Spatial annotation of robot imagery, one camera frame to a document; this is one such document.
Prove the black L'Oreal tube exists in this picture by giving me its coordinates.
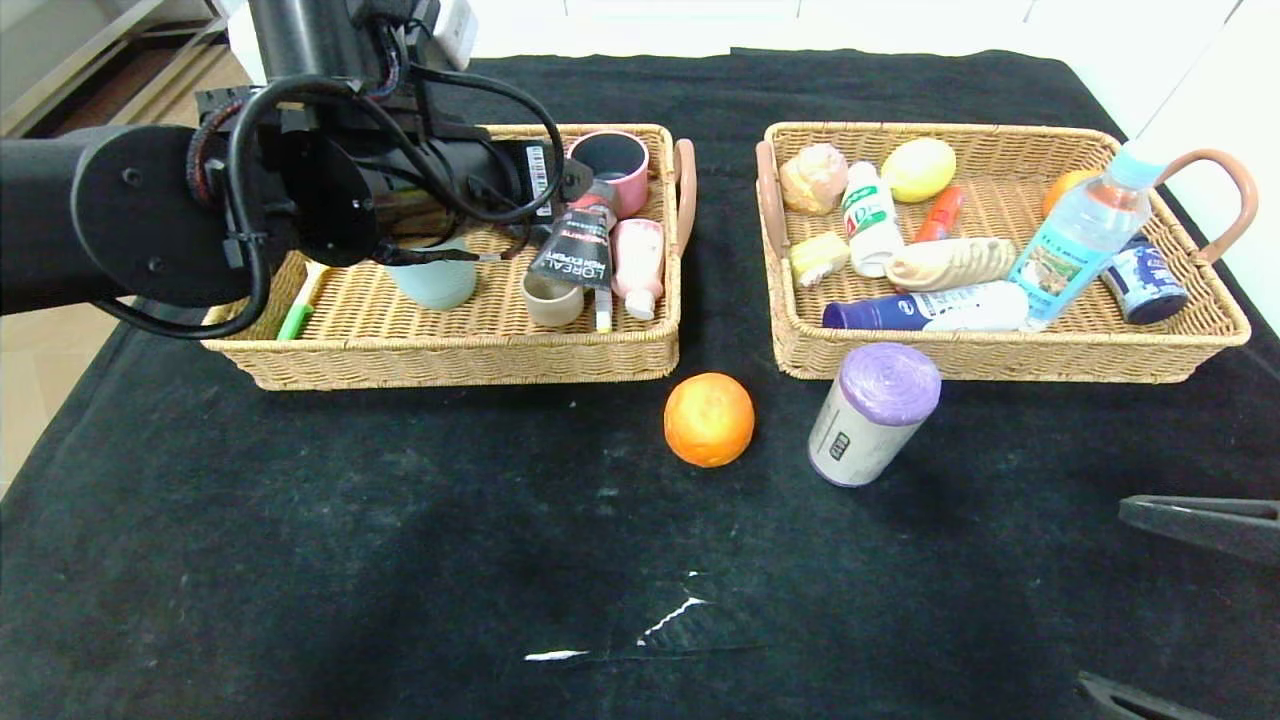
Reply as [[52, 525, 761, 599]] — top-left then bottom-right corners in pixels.
[[527, 190, 617, 292]]

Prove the teal mug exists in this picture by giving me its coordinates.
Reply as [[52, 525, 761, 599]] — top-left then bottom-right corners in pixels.
[[385, 235, 479, 312]]

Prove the striped bread loaf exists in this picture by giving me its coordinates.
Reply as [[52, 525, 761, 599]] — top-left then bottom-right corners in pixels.
[[885, 237, 1019, 294]]

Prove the clear water bottle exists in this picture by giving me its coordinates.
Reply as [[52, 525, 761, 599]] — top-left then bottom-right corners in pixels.
[[1007, 140, 1171, 333]]

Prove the orange fruit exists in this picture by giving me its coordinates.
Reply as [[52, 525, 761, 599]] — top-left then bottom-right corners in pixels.
[[664, 373, 756, 469], [1042, 168, 1101, 219]]

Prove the pink and white bottle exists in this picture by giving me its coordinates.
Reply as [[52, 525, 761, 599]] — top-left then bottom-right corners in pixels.
[[610, 218, 666, 322]]

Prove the small beige cup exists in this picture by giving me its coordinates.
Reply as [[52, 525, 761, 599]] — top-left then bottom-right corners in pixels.
[[522, 270, 586, 328]]

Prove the pink toy saucepan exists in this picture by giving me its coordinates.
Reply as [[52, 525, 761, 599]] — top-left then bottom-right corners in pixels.
[[567, 130, 649, 220]]

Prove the yellow cake slice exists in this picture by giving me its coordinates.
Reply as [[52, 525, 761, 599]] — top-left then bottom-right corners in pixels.
[[790, 232, 852, 288]]

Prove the purple bag roll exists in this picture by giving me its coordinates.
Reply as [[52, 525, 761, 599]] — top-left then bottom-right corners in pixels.
[[808, 343, 942, 489]]

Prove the cream puff bun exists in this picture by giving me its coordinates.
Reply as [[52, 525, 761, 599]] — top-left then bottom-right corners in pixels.
[[779, 143, 850, 216]]

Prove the clear plastic film piece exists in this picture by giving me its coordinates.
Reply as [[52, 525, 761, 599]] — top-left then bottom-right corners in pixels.
[[524, 572, 766, 665]]

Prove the white bottle with green label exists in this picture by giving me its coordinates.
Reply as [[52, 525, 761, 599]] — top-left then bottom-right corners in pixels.
[[843, 162, 907, 280]]

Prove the blue and white spray can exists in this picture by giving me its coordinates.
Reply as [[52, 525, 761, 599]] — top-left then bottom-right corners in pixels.
[[822, 281, 1031, 333]]

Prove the orange red sausage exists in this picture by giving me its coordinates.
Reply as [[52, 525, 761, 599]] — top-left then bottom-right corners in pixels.
[[915, 185, 966, 244]]

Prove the yellow lemon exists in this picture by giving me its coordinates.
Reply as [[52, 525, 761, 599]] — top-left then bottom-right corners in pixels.
[[882, 138, 958, 205]]

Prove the white low cabinet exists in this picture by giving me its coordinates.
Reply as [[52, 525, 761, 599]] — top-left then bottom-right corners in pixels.
[[470, 0, 1241, 113]]

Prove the dark blue jar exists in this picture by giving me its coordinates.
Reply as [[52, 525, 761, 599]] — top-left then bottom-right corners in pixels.
[[1100, 234, 1191, 326]]

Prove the grey metal shelf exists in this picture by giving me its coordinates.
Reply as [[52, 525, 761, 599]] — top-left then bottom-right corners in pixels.
[[0, 0, 251, 136]]

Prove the wicker basket with brown handles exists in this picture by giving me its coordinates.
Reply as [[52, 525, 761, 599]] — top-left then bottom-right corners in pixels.
[[755, 123, 1257, 386], [200, 124, 698, 393]]

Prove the yellow brush with green handle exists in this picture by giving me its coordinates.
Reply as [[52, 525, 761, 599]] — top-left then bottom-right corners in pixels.
[[277, 262, 333, 342]]

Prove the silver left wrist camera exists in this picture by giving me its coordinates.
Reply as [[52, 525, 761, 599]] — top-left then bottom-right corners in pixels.
[[428, 0, 479, 71]]

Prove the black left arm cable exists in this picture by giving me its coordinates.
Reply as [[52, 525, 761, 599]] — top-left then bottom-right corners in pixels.
[[228, 65, 567, 301]]

